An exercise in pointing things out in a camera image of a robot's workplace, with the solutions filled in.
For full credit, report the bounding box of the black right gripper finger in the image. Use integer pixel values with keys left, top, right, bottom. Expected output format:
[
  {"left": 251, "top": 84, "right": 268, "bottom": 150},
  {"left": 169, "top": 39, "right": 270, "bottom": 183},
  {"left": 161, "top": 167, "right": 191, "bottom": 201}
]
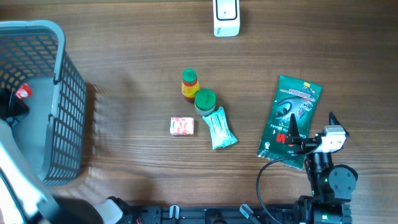
[
  {"left": 287, "top": 113, "right": 300, "bottom": 139},
  {"left": 328, "top": 111, "right": 349, "bottom": 137}
]

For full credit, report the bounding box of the red coffee stick sachet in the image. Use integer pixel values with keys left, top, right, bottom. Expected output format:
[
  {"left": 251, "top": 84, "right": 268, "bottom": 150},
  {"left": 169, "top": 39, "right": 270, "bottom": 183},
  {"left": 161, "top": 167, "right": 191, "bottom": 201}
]
[{"left": 16, "top": 83, "right": 32, "bottom": 100}]

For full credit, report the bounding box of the green glove package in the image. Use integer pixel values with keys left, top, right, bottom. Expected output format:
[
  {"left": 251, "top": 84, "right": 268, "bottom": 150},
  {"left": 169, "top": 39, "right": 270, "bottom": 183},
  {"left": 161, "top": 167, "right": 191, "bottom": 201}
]
[{"left": 257, "top": 75, "right": 322, "bottom": 161}]

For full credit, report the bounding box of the teal wipes packet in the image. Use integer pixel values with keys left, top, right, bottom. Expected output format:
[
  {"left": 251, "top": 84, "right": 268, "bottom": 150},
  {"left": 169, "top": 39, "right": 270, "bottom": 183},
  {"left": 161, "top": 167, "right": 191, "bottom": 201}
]
[{"left": 202, "top": 106, "right": 238, "bottom": 150}]

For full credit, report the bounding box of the green lid jar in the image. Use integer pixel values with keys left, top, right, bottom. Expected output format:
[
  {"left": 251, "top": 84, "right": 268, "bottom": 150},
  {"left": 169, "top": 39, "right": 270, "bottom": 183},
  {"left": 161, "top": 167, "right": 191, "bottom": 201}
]
[{"left": 194, "top": 89, "right": 216, "bottom": 116}]

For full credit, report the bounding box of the red sauce bottle green cap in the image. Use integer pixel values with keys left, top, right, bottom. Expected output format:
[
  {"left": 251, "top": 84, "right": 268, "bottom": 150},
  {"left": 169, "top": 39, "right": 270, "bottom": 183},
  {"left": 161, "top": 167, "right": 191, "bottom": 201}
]
[{"left": 182, "top": 68, "right": 200, "bottom": 103}]

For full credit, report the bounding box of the red white small box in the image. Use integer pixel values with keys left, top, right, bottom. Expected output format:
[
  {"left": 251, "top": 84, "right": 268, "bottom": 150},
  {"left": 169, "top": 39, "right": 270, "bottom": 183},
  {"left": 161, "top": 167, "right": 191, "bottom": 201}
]
[{"left": 170, "top": 117, "right": 194, "bottom": 136}]

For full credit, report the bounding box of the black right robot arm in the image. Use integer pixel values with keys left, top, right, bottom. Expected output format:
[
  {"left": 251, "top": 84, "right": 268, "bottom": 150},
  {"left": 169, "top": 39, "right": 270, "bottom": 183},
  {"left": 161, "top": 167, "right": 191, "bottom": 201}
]
[{"left": 285, "top": 113, "right": 358, "bottom": 223}]

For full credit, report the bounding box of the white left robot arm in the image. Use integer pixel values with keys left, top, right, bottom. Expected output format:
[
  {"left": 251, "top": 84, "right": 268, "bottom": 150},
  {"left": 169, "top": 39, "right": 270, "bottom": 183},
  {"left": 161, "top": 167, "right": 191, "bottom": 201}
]
[{"left": 1, "top": 89, "right": 124, "bottom": 223}]

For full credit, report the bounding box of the white barcode scanner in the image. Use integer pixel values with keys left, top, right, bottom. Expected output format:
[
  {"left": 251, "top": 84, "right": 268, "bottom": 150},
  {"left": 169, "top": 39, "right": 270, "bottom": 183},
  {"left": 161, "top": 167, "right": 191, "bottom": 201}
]
[{"left": 213, "top": 0, "right": 241, "bottom": 37}]

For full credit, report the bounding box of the grey plastic basket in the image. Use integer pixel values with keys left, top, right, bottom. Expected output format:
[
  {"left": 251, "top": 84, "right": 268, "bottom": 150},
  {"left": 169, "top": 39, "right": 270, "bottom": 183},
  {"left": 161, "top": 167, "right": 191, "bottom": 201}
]
[{"left": 1, "top": 20, "right": 87, "bottom": 185}]

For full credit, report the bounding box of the black right camera cable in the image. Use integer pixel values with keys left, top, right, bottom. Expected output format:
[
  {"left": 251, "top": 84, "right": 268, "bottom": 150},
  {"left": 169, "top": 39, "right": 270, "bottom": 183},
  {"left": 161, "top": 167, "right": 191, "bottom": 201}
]
[{"left": 256, "top": 146, "right": 321, "bottom": 224}]

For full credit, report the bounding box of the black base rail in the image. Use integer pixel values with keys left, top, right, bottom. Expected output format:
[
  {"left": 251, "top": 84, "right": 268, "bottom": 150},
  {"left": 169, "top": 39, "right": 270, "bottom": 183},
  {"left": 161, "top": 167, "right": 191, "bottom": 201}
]
[{"left": 124, "top": 203, "right": 353, "bottom": 224}]

